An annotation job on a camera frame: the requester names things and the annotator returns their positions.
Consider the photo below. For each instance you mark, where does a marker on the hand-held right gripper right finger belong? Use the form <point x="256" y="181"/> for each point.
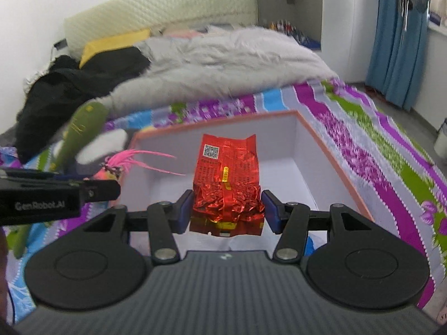
<point x="271" y="213"/>

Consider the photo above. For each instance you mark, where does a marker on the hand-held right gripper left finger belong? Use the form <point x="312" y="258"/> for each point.
<point x="184" y="213"/>

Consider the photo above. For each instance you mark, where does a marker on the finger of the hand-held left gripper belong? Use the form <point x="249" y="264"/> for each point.
<point x="101" y="190"/>

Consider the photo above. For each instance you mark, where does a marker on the pink feather toy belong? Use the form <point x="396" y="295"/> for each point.
<point x="139" y="160"/>

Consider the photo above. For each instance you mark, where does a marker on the red foil packet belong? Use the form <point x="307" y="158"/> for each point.
<point x="227" y="181"/>

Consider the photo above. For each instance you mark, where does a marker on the orange cardboard box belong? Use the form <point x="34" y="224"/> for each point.
<point x="314" y="153"/>

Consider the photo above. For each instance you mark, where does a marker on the grey white penguin plush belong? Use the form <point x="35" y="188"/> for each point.
<point x="104" y="150"/>

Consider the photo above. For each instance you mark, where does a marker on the long green plush toy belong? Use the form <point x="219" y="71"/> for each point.
<point x="82" y="125"/>

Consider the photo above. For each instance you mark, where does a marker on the black jacket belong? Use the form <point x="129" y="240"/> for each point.
<point x="70" y="87"/>

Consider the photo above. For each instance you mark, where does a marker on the white crumpled cloth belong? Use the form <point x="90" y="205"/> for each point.
<point x="33" y="78"/>

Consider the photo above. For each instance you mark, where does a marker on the colourful striped floral bed sheet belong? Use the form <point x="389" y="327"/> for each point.
<point x="384" y="153"/>

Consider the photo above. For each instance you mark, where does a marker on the yellow pillow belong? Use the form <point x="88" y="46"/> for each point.
<point x="111" y="47"/>

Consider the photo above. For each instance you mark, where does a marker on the grey duvet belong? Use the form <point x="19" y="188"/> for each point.
<point x="227" y="66"/>

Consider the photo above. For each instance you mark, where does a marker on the pink pillow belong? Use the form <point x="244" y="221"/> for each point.
<point x="180" y="34"/>

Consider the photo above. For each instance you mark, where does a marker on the row of small bottles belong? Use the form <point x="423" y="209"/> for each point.
<point x="288" y="30"/>

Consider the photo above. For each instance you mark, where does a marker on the cream padded headboard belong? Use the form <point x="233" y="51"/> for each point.
<point x="167" y="7"/>

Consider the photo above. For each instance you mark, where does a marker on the blue curtain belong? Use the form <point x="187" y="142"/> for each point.
<point x="394" y="42"/>

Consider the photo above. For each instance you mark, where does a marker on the black wall charger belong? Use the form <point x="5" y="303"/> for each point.
<point x="60" y="44"/>

